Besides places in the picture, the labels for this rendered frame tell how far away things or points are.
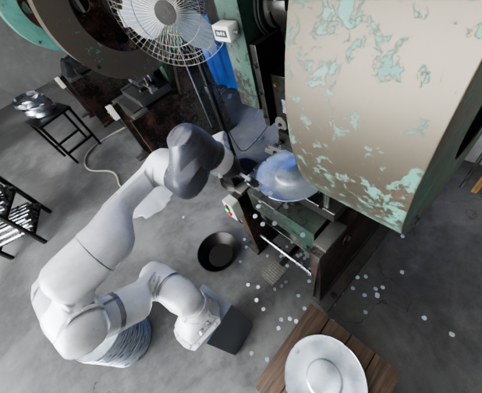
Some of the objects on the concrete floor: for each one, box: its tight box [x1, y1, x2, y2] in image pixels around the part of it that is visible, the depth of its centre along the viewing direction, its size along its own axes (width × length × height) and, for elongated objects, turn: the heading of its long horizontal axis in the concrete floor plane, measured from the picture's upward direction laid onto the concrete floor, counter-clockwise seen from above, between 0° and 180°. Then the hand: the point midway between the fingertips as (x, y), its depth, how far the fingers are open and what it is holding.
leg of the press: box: [231, 172, 280, 255], centre depth 151 cm, size 92×12×90 cm, turn 145°
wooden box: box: [253, 303, 402, 393], centre depth 106 cm, size 40×38×35 cm
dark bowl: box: [197, 232, 239, 272], centre depth 173 cm, size 30×30×7 cm
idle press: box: [0, 0, 131, 128], centre depth 312 cm, size 153×99×174 cm, turn 148°
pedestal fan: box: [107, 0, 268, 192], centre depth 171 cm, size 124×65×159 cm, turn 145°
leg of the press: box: [309, 207, 391, 313], centre depth 120 cm, size 92×12×90 cm, turn 145°
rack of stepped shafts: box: [0, 162, 51, 260], centre depth 205 cm, size 43×46×95 cm
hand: (255, 184), depth 89 cm, fingers closed
